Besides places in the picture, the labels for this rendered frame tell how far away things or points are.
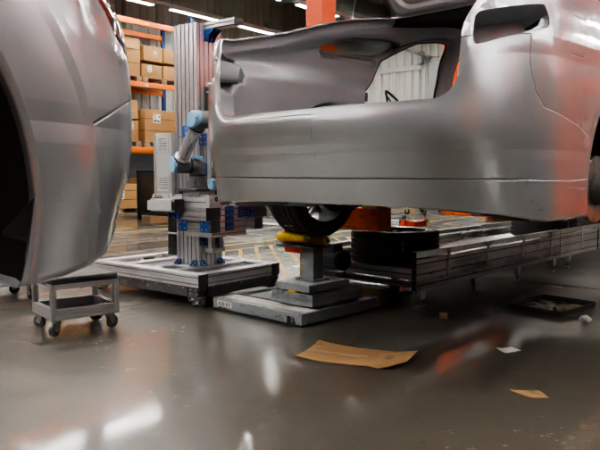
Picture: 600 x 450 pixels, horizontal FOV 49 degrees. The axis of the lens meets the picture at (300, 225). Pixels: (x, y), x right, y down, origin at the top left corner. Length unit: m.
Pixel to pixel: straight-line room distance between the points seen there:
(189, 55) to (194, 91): 0.27
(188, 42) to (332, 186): 2.50
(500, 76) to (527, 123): 0.20
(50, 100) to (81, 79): 0.09
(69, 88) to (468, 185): 1.72
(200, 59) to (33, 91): 3.96
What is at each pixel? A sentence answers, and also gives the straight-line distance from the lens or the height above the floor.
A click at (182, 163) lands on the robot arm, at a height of 0.99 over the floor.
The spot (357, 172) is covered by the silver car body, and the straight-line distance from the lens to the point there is 2.82.
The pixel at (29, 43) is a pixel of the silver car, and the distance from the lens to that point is 1.18.
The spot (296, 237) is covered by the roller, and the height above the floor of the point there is 0.51.
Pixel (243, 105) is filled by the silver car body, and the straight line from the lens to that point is 3.75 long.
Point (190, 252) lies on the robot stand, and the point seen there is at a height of 0.33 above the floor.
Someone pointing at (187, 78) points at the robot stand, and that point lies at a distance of 5.13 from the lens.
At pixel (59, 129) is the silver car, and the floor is 1.00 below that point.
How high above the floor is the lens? 0.93
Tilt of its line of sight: 5 degrees down
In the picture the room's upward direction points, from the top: straight up
